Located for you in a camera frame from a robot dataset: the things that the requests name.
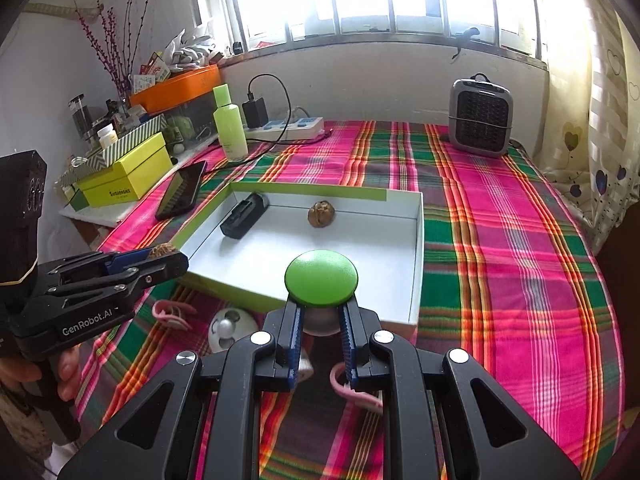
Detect clear plastic storage bin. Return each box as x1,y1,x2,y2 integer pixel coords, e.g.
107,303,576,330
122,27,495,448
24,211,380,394
162,91,217,154

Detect black smartphone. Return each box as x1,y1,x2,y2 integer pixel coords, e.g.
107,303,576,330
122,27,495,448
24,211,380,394
155,160,207,221

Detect black window latch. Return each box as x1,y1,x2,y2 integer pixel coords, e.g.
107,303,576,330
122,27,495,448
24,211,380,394
451,26,480,61

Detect orange storage bin lid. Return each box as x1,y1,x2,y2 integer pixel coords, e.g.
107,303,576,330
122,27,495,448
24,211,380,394
129,65,222,115

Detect left hand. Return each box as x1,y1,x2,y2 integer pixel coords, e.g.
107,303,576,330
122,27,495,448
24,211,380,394
0,343,82,403

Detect red berry branches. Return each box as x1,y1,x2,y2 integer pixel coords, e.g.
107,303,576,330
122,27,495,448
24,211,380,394
73,0,151,100

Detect floral cream curtain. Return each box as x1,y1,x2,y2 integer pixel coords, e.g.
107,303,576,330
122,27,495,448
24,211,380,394
536,0,639,252

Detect white power strip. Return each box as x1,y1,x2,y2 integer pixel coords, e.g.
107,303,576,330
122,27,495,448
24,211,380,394
244,117,324,142

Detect grey small space heater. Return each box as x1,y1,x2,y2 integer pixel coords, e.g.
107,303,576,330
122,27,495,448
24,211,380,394
448,73,513,158

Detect small white jar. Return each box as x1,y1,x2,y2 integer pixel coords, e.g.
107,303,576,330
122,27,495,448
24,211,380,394
296,349,314,384

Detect striped grey white box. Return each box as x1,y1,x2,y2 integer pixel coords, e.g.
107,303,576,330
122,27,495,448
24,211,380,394
58,114,167,186

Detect green mushroom suction hook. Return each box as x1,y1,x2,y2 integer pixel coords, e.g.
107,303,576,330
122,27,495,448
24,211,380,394
284,249,359,337

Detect black silver charger device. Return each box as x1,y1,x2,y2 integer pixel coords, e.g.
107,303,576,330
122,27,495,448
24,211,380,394
220,193,269,240

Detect black power adapter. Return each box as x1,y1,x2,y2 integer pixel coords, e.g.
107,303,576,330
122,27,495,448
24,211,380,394
242,91,269,129

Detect yellow shoe box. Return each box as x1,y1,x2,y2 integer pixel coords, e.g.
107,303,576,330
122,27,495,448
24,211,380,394
77,133,172,208

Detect small walnut in box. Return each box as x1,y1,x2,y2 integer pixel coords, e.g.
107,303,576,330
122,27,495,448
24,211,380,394
307,200,335,229

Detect white smiley round gadget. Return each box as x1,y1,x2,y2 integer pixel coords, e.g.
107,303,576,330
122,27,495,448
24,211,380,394
207,307,258,353

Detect large pink cable clip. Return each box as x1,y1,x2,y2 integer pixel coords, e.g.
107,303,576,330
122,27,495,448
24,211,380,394
152,299,198,330

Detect white green shallow box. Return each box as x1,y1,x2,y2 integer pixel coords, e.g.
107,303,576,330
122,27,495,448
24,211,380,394
169,180,426,338

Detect large brown walnut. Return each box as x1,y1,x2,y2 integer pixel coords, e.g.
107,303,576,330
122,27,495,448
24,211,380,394
146,243,177,260

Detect green lotion bottle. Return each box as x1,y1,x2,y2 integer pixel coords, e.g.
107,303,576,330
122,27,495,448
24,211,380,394
213,84,248,162

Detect plaid pink green bedsheet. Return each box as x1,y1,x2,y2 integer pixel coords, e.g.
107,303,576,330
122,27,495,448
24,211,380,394
76,120,625,479

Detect black charger cable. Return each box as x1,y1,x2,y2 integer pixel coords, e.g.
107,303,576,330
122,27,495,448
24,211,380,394
202,72,334,176

